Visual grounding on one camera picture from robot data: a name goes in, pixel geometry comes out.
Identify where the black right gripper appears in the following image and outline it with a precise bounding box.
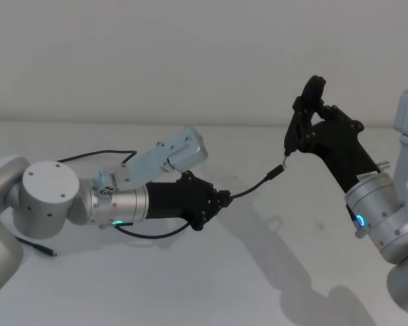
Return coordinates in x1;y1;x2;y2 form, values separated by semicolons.
290;96;379;194

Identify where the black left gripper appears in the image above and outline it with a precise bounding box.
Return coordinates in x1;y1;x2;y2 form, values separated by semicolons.
146;170;233;232

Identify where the black charging cable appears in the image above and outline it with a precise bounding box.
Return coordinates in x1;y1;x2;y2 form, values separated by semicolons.
16;155;290;258

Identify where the white table cloth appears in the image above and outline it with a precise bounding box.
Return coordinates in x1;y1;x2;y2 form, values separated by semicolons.
0;117;408;326

